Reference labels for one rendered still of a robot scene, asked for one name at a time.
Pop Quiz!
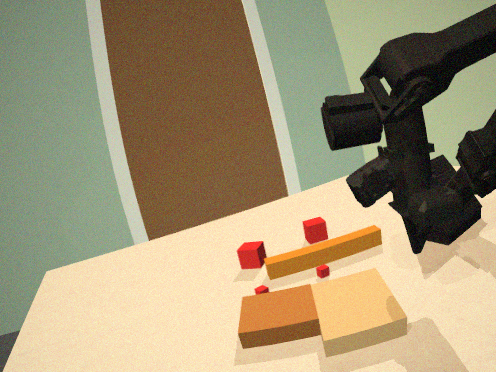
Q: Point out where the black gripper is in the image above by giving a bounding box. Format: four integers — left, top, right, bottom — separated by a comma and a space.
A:
383, 135, 464, 254

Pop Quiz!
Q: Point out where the orange square block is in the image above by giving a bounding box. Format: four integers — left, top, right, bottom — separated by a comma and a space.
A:
237, 284, 321, 349

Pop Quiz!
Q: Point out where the tan square block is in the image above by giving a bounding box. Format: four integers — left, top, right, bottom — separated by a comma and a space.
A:
311, 268, 407, 357

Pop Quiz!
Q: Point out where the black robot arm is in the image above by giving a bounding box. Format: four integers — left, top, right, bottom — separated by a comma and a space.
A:
321, 4, 496, 209

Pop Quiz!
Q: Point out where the orange long bar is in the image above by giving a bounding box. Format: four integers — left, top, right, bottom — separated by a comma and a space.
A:
264, 225, 382, 280

